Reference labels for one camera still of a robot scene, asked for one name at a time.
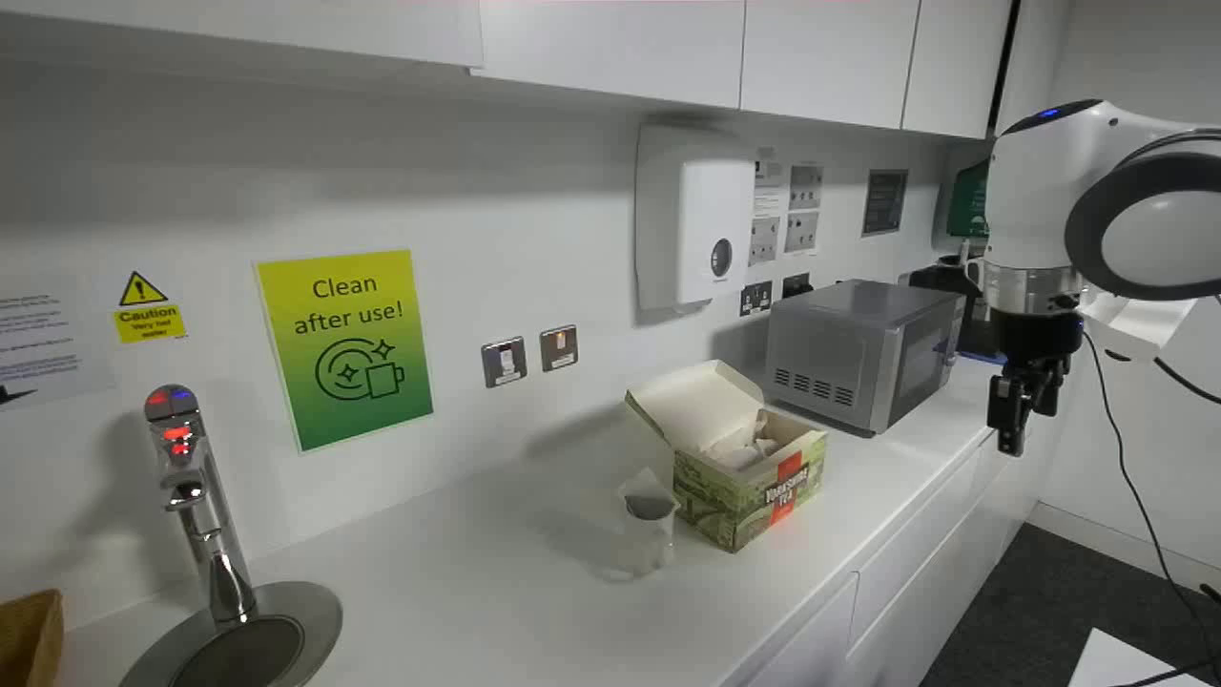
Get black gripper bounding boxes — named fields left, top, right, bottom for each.
left=989, top=305, right=1085, bottom=459

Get white robot base platform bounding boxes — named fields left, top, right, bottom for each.
left=1064, top=624, right=1214, bottom=687

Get green cardboard tea box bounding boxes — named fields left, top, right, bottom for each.
left=621, top=357, right=831, bottom=557

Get white ceramic mug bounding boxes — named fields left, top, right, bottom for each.
left=607, top=489, right=678, bottom=584

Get black countertop appliance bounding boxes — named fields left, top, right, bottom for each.
left=909, top=259, right=1003, bottom=361

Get silver microwave oven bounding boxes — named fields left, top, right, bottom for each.
left=760, top=278, right=970, bottom=437

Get white base cabinets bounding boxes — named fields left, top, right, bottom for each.
left=720, top=414, right=1063, bottom=687

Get white picture instruction sheet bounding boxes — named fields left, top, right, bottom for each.
left=783, top=161, right=830, bottom=259

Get white coffee instruction sheet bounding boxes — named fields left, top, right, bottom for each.
left=748, top=150, right=787, bottom=272

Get white paper towel dispenser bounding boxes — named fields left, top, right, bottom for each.
left=629, top=117, right=760, bottom=322

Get green clean after use poster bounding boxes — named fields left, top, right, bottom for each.
left=257, top=246, right=438, bottom=455

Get round steel drip tray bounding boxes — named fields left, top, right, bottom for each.
left=116, top=580, right=349, bottom=687

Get chrome hot water tap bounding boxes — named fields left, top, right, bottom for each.
left=143, top=380, right=264, bottom=631

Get yellow warning sign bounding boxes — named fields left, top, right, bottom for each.
left=112, top=266, right=190, bottom=348

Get white printed paper notice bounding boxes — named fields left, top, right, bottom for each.
left=0, top=282, right=90, bottom=413

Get wooden board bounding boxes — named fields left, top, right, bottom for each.
left=0, top=584, right=69, bottom=687

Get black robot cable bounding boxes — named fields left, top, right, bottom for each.
left=1077, top=316, right=1221, bottom=613

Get dark framed wall panel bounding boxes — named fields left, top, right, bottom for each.
left=860, top=166, right=912, bottom=240

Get steel wall socket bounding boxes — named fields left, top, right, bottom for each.
left=539, top=322, right=584, bottom=374
left=476, top=337, right=531, bottom=391

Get white wall cabinets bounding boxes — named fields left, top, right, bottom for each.
left=0, top=0, right=1022, bottom=143

